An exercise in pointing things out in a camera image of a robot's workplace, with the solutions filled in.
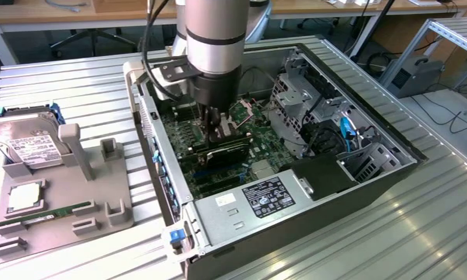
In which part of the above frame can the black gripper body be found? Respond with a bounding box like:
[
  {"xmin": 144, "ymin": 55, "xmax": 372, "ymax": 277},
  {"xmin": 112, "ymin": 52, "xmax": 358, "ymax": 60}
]
[{"xmin": 195, "ymin": 65, "xmax": 243, "ymax": 111}]

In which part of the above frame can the graphics card with black fan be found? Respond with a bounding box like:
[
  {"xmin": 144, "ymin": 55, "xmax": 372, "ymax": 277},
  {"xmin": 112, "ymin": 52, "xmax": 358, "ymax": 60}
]
[{"xmin": 178, "ymin": 136, "xmax": 255, "ymax": 170}]

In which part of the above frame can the metal socket cover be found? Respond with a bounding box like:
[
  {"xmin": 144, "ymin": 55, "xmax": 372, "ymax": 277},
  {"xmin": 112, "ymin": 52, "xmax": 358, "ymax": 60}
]
[{"xmin": 228, "ymin": 98, "xmax": 255, "ymax": 130}]

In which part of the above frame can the green motherboard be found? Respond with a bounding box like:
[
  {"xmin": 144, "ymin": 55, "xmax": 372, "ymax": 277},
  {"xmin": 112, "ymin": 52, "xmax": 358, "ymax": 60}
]
[{"xmin": 162, "ymin": 97, "xmax": 299, "ymax": 201}]

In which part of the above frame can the silver chipset heatsink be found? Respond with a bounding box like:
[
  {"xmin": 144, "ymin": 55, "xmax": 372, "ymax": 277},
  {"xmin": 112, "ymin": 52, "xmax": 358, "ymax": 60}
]
[{"xmin": 250, "ymin": 162, "xmax": 280, "ymax": 180}]

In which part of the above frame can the blue expansion slot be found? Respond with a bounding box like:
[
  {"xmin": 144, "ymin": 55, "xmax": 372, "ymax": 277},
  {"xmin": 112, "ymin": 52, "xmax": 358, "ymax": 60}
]
[{"xmin": 194, "ymin": 168, "xmax": 239, "ymax": 179}]

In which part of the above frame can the black short expansion slot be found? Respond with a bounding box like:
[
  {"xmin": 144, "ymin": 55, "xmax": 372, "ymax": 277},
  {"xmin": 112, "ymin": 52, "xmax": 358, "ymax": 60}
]
[{"xmin": 196, "ymin": 174, "xmax": 222, "ymax": 187}]

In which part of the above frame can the black long expansion slot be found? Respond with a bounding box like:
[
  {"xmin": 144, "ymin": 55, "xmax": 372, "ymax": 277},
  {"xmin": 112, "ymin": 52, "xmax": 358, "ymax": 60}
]
[{"xmin": 198, "ymin": 176, "xmax": 246, "ymax": 195}]

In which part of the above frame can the silver metal drive cage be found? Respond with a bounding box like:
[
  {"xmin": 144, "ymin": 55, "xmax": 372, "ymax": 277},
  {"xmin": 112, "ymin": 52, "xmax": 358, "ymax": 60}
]
[{"xmin": 268, "ymin": 48, "xmax": 358, "ymax": 138}]

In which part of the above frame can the black plastic shroud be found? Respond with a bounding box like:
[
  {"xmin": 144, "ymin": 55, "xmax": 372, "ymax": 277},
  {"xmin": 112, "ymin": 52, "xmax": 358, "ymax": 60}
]
[{"xmin": 278, "ymin": 153, "xmax": 362, "ymax": 202}]

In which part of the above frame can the black office chair base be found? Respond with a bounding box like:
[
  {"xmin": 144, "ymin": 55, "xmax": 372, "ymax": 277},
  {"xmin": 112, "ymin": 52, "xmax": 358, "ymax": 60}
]
[{"xmin": 279, "ymin": 16, "xmax": 340, "ymax": 30}]

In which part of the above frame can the silver power supply unit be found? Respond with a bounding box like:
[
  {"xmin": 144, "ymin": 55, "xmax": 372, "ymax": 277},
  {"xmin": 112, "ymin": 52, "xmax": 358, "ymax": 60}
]
[{"xmin": 184, "ymin": 169, "xmax": 316, "ymax": 249}]

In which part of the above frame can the silver office chair base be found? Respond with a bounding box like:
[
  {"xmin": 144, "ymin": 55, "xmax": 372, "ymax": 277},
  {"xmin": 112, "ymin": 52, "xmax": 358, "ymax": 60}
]
[{"xmin": 48, "ymin": 27, "xmax": 137, "ymax": 58}]

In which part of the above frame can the silver perforated disk bay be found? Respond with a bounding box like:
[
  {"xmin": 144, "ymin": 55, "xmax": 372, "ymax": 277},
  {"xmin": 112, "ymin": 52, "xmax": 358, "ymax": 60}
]
[{"xmin": 336, "ymin": 139, "xmax": 418, "ymax": 184}]

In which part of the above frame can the black slanted pole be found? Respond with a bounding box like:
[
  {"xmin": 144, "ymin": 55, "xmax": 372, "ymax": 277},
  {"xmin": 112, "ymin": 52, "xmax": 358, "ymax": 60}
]
[{"xmin": 350, "ymin": 0, "xmax": 398, "ymax": 64}]

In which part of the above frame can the open black PC case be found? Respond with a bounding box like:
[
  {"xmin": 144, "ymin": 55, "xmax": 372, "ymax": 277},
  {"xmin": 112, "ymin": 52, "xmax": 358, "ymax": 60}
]
[{"xmin": 123, "ymin": 43, "xmax": 430, "ymax": 280}]

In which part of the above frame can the silver hard disk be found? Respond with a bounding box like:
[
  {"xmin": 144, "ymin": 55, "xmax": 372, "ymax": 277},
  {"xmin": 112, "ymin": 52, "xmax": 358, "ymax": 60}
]
[{"xmin": 0, "ymin": 112, "xmax": 73, "ymax": 170}]

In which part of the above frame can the grey parts rack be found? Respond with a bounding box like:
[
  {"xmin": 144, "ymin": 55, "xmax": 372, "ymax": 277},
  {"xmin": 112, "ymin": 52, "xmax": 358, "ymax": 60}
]
[{"xmin": 0, "ymin": 122, "xmax": 136, "ymax": 267}]

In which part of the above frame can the silver CPU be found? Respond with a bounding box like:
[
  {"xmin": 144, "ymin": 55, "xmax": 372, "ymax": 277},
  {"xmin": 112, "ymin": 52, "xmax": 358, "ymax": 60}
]
[{"xmin": 7, "ymin": 184, "xmax": 44, "ymax": 211}]

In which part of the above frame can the green RAM stick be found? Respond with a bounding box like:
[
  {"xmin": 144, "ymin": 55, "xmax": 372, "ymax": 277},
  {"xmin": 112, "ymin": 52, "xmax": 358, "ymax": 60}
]
[{"xmin": 0, "ymin": 201, "xmax": 93, "ymax": 228}]

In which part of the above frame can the black looped wire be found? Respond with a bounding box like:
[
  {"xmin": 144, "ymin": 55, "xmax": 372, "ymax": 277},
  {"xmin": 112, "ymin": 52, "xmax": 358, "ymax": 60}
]
[{"xmin": 240, "ymin": 66, "xmax": 278, "ymax": 99}]

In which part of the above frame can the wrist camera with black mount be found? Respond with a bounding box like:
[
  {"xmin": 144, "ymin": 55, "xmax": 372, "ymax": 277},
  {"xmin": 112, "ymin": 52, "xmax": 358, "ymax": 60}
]
[{"xmin": 151, "ymin": 59, "xmax": 200, "ymax": 102}]

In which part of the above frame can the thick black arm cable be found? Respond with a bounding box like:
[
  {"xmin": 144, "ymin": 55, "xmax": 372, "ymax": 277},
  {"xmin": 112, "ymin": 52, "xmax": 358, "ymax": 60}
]
[{"xmin": 141, "ymin": 0, "xmax": 180, "ymax": 103}]

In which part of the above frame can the black wire bundle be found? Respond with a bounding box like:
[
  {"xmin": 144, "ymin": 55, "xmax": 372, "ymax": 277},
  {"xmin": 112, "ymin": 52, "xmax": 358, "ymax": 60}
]
[{"xmin": 298, "ymin": 96, "xmax": 350, "ymax": 157}]

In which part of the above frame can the blue disk wire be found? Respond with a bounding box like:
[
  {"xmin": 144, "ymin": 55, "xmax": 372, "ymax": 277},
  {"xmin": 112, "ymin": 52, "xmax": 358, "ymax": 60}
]
[{"xmin": 339, "ymin": 115, "xmax": 356, "ymax": 154}]

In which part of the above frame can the thin red black wire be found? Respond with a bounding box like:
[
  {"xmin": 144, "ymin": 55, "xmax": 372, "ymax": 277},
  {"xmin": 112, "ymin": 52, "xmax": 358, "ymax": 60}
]
[{"xmin": 356, "ymin": 125, "xmax": 379, "ymax": 139}]

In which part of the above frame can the coiled black cable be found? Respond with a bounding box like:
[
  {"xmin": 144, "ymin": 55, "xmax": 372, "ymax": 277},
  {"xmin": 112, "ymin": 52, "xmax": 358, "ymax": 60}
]
[{"xmin": 366, "ymin": 51, "xmax": 391, "ymax": 74}]

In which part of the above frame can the light blue network cable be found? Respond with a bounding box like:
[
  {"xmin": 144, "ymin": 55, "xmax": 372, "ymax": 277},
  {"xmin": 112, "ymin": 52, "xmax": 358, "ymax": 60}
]
[{"xmin": 45, "ymin": 0, "xmax": 87, "ymax": 13}]

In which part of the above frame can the grey box with handle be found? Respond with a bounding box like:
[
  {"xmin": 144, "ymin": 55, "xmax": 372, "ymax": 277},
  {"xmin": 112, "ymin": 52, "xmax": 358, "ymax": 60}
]
[{"xmin": 385, "ymin": 57, "xmax": 445, "ymax": 99}]

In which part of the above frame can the wooden desk white frame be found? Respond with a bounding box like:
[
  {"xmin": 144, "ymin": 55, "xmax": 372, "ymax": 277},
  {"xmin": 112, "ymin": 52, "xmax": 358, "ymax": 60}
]
[
  {"xmin": 270, "ymin": 0, "xmax": 467, "ymax": 58},
  {"xmin": 0, "ymin": 0, "xmax": 180, "ymax": 67}
]

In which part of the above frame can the black floor cable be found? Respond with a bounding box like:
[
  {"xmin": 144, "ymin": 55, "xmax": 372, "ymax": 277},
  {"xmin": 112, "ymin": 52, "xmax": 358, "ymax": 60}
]
[{"xmin": 410, "ymin": 84, "xmax": 467, "ymax": 135}]

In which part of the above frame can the aluminium profile frame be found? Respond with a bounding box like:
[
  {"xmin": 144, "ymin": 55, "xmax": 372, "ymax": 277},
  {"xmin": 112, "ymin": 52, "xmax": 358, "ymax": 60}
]
[{"xmin": 381, "ymin": 16, "xmax": 467, "ymax": 97}]

